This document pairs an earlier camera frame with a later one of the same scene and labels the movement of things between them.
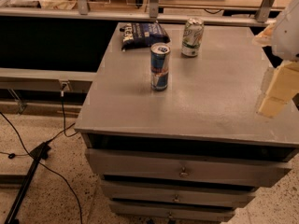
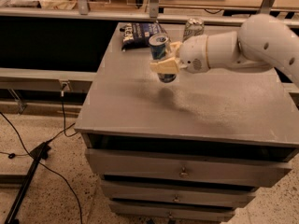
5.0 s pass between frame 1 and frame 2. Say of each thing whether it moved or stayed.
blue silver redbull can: moved
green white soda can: stayed
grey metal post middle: stayed
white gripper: moved
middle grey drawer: stayed
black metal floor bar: stayed
